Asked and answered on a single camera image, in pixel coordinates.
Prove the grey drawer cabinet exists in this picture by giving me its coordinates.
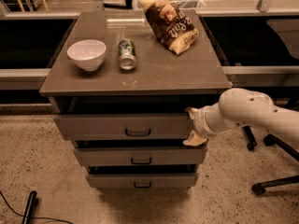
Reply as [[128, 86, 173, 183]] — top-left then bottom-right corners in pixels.
[[40, 11, 230, 175]]

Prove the grey bottom drawer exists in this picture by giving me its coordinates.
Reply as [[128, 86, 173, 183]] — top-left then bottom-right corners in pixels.
[[86, 173, 198, 189]]

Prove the clear plastic bin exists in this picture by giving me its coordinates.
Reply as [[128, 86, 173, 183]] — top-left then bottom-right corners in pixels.
[[133, 0, 207, 10]]

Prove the green soda can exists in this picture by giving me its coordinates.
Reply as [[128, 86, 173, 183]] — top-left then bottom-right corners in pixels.
[[118, 38, 136, 71]]

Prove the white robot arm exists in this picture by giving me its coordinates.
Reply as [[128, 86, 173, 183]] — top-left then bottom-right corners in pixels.
[[183, 88, 299, 147]]

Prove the black floor post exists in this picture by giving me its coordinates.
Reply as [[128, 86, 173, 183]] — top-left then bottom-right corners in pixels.
[[21, 190, 38, 224]]

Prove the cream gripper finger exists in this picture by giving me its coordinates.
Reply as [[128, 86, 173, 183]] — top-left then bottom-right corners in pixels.
[[186, 107, 199, 118], [183, 130, 206, 147]]

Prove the black office chair base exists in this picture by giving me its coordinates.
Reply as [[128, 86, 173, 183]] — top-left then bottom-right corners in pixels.
[[251, 134, 299, 196]]

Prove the grey top drawer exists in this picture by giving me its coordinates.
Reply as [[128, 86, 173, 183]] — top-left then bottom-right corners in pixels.
[[54, 113, 192, 141]]

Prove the black floor cable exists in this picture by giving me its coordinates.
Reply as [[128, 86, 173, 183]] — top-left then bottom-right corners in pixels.
[[0, 189, 74, 224]]

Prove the grey middle drawer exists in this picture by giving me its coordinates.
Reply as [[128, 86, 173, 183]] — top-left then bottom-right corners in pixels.
[[74, 146, 206, 166]]

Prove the white bowl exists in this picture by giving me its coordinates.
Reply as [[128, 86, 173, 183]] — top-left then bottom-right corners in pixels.
[[67, 39, 107, 71]]

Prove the grey drawer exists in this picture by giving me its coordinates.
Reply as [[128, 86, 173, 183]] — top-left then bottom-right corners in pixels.
[[86, 173, 198, 189], [74, 146, 206, 166], [54, 113, 192, 141]]

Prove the brown chip bag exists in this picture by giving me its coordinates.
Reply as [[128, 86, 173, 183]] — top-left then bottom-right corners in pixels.
[[139, 0, 199, 55]]

